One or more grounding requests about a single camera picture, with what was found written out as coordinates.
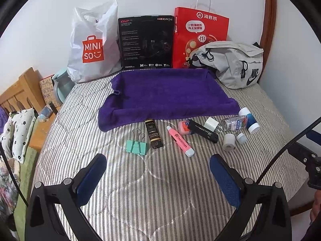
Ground teal binder clip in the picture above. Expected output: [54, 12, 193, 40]
[125, 128, 147, 156]

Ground person's right hand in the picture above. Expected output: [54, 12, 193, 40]
[310, 190, 321, 222]

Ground blue white tube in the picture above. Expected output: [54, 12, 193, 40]
[238, 107, 260, 134]

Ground small white cap jar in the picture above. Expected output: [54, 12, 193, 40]
[236, 132, 248, 145]

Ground clear plastic bottle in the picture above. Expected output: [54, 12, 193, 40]
[215, 115, 248, 133]

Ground white tape roll lying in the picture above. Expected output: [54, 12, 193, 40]
[222, 133, 236, 152]

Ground floral white pillow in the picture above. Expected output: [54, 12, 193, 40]
[1, 108, 37, 164]

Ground wooden bedside table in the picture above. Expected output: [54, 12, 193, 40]
[29, 114, 56, 153]

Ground small blue item on table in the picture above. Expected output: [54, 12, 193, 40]
[38, 106, 53, 123]

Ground white tape roll upright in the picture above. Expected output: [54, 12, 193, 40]
[203, 117, 219, 132]

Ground black rectangular case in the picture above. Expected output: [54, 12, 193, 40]
[187, 119, 219, 144]

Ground striped quilt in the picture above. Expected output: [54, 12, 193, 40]
[33, 77, 293, 240]

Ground grey Nike waist bag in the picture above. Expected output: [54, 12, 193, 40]
[189, 41, 264, 89]

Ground pink highlighter pen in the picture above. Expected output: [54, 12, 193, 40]
[167, 126, 195, 157]

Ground wooden headboard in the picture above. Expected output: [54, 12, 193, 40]
[1, 67, 46, 114]

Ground small pink sanitizer bottle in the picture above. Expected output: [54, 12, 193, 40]
[178, 120, 193, 136]

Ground patterned box on table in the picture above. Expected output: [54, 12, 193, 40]
[39, 75, 61, 107]

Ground black gold sachet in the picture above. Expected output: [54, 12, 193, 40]
[144, 119, 163, 149]

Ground light blue kettle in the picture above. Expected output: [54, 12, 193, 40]
[52, 68, 75, 106]

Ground purple towel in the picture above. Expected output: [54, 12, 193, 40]
[98, 68, 240, 132]

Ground white Miniso plastic bag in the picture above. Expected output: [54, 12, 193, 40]
[67, 0, 122, 83]

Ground red paper shopping bag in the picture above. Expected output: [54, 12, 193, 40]
[172, 2, 230, 68]

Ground black headset box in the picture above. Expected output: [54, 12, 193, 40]
[118, 15, 174, 70]

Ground black cable right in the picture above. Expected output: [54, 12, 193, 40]
[255, 116, 321, 185]

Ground black cable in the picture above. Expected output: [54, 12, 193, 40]
[0, 142, 29, 207]
[255, 116, 321, 185]

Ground black cable left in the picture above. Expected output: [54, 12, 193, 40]
[0, 142, 29, 207]

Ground brown wooden door frame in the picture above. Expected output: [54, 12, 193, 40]
[260, 0, 277, 71]

